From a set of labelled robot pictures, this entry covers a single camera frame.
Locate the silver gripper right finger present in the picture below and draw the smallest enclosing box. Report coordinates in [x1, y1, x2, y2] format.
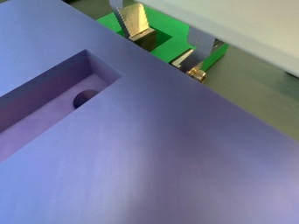
[170, 26, 225, 82]

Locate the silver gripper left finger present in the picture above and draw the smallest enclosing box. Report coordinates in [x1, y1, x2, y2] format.
[109, 0, 157, 52]

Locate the green U-shaped block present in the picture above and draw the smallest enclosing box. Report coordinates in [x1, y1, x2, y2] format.
[98, 7, 230, 71]

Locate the purple board with cross slot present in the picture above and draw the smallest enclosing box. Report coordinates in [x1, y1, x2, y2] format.
[0, 0, 299, 224]

